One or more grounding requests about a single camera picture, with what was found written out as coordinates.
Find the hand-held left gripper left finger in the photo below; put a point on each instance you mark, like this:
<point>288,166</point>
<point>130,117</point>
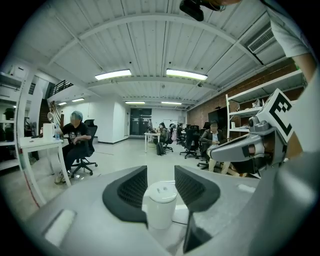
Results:
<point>87,225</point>

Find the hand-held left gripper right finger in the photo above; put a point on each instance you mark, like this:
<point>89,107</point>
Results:
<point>225,212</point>

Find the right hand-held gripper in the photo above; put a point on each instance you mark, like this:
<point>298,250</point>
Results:
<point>275,112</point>

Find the white electric kettle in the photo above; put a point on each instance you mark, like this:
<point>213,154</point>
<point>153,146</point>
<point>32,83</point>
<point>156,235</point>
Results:
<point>161,212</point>

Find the person's right hand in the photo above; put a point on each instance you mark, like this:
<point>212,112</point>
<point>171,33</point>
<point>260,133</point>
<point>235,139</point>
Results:
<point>251,149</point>

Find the black office chair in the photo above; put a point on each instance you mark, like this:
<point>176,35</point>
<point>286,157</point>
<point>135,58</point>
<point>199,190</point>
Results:
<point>191,142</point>
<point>203,155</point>
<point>90,140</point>

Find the white shelving unit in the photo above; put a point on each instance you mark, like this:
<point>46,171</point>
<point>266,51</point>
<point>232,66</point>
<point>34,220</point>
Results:
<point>10,112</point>
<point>250,110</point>

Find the black backpack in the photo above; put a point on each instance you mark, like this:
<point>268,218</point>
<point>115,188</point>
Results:
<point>160,148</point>

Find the white desk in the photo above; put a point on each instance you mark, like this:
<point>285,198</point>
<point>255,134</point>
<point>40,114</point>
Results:
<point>37,147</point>
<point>152,136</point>

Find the clear water bottle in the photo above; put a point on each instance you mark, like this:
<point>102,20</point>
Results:
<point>57,132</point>

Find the white cylindrical appliance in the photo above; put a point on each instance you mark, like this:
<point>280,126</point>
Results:
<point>48,131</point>

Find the black double door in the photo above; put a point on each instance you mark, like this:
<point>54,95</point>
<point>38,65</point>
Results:
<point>140,121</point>

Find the round table mirror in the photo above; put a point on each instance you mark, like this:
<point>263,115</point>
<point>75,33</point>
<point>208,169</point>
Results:
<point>50,117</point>

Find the white ceiling air vent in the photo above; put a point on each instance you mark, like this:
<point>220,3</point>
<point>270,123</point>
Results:
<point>261,40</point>

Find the dark staircase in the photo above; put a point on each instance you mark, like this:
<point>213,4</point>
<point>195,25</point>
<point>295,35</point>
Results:
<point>53,90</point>

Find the group of ceiling light panels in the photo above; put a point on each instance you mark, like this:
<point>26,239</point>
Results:
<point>112,74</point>

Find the black wall screen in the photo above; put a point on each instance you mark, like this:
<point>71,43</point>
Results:
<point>217,118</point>

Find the black head-worn camera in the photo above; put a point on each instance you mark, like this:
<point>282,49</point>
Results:
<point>191,8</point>

